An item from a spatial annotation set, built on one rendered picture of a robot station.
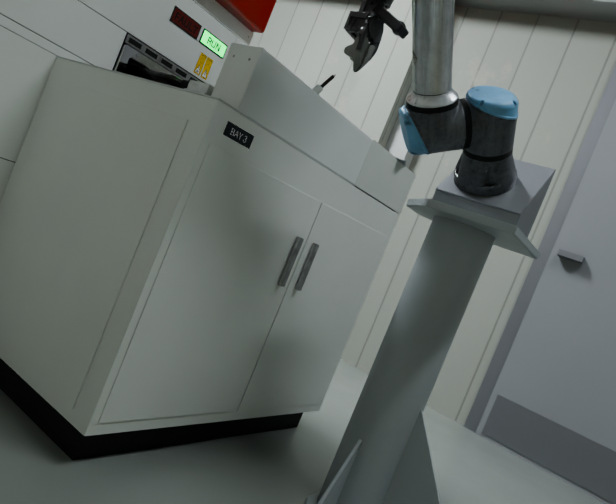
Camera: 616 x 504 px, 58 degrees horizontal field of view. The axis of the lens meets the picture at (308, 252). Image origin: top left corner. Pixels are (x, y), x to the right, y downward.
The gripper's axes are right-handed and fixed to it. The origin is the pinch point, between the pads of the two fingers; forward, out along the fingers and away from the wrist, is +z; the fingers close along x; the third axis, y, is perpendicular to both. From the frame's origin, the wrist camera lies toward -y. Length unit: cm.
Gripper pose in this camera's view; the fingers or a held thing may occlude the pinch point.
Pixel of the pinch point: (358, 67)
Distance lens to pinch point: 159.7
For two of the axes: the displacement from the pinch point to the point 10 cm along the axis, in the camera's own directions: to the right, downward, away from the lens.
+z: -3.8, 9.3, 0.3
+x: -5.2, -1.8, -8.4
